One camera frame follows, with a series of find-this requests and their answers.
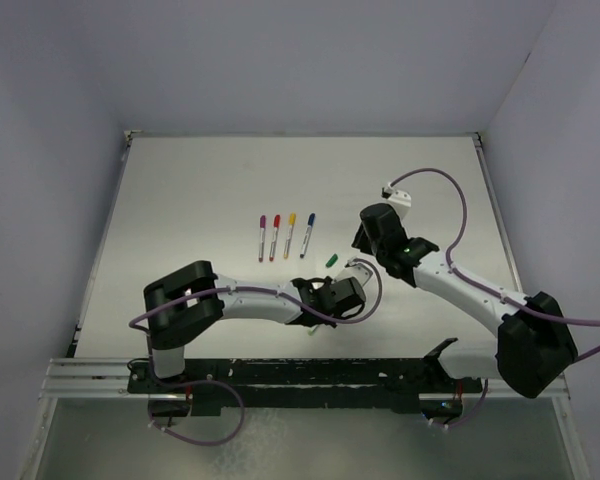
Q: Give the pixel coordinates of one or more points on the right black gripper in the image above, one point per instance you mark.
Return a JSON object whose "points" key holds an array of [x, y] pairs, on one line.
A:
{"points": [[361, 240]]}

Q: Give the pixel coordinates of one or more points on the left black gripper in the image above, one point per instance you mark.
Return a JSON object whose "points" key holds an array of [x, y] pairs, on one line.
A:
{"points": [[327, 282]]}

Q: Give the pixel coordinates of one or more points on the green pen cap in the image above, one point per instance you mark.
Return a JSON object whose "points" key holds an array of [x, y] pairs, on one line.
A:
{"points": [[332, 260]]}

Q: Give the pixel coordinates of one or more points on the blue pen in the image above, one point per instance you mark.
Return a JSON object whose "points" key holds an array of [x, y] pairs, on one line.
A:
{"points": [[305, 242]]}

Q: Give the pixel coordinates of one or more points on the yellow pen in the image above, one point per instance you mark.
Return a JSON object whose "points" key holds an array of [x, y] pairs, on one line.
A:
{"points": [[288, 241]]}

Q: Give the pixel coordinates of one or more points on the red pen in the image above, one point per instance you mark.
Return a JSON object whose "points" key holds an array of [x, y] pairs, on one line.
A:
{"points": [[273, 243]]}

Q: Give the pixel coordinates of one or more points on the purple pen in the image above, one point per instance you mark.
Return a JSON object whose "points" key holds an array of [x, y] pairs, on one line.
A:
{"points": [[261, 245]]}

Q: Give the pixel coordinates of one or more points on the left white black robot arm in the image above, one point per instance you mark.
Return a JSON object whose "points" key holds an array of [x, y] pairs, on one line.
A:
{"points": [[187, 302]]}

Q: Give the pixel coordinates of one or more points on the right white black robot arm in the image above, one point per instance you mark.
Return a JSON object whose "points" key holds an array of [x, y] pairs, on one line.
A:
{"points": [[531, 345]]}

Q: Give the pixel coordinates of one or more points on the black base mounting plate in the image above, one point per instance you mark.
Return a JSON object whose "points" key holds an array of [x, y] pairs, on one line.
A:
{"points": [[209, 385]]}

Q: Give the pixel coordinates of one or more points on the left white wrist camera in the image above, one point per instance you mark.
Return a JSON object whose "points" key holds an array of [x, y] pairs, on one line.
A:
{"points": [[355, 269]]}

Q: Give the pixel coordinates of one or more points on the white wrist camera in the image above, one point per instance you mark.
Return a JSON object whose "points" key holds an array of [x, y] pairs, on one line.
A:
{"points": [[399, 200], [355, 269]]}

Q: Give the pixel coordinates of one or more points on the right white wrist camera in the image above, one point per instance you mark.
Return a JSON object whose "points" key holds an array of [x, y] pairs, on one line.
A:
{"points": [[399, 200]]}

